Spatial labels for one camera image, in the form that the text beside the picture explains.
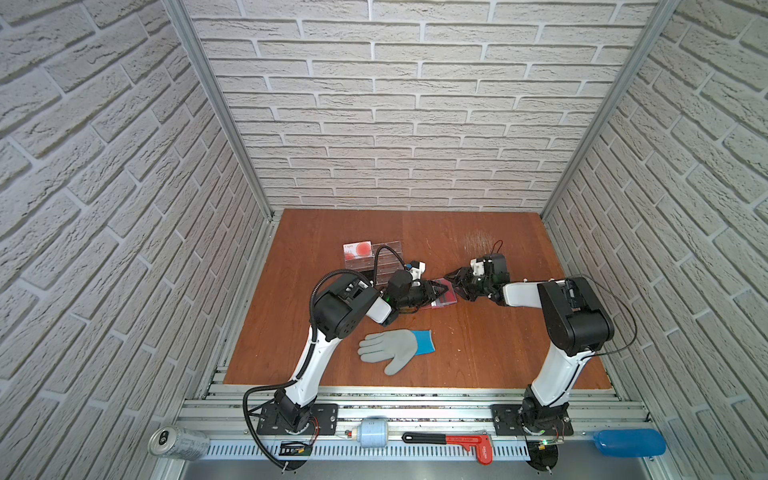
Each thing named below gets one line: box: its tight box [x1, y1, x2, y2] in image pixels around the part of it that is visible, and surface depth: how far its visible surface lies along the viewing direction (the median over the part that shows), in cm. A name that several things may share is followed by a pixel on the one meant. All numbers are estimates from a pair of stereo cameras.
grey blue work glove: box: [357, 329, 436, 376], surface depth 86 cm
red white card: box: [343, 241, 373, 261], surface depth 99 cm
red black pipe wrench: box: [402, 432, 494, 465], surface depth 72 cm
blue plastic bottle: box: [594, 428, 666, 458], surface depth 71 cm
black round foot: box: [526, 444, 559, 471], surface depth 72 cm
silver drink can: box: [148, 425, 211, 460], surface depth 61 cm
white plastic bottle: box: [351, 417, 388, 449], surface depth 66 cm
